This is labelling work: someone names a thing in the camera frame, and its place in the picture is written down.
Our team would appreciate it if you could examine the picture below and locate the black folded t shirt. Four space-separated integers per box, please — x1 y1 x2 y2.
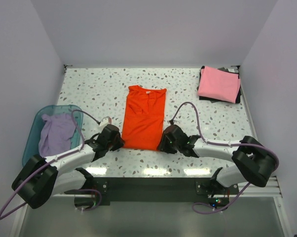
196 66 243 104

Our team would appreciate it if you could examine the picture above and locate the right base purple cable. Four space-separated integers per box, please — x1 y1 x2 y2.
191 182 252 215

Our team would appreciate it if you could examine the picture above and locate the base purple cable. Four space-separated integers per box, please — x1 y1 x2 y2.
191 182 252 215
69 189 104 212

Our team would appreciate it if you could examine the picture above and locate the teal plastic basket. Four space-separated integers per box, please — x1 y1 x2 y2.
22 105 83 166

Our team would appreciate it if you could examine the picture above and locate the aluminium frame rail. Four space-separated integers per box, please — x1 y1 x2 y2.
241 176 282 198

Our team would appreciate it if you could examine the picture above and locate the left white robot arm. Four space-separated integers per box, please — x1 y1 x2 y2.
12 124 124 209

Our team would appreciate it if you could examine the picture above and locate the lavender t shirt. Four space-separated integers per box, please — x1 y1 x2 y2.
38 113 75 157

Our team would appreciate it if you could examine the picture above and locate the orange t shirt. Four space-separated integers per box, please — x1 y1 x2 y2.
122 85 167 151

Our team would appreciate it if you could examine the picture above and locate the pink folded t shirt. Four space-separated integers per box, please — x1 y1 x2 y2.
197 65 241 104

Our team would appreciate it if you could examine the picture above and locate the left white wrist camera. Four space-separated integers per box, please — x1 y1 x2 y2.
99 116 112 129

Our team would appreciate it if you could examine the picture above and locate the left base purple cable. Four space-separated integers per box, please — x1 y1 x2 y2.
69 189 104 212

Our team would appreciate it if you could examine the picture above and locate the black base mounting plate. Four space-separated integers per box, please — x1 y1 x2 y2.
66 177 239 207

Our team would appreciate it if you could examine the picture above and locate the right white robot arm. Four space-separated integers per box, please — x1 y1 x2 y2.
157 124 279 194

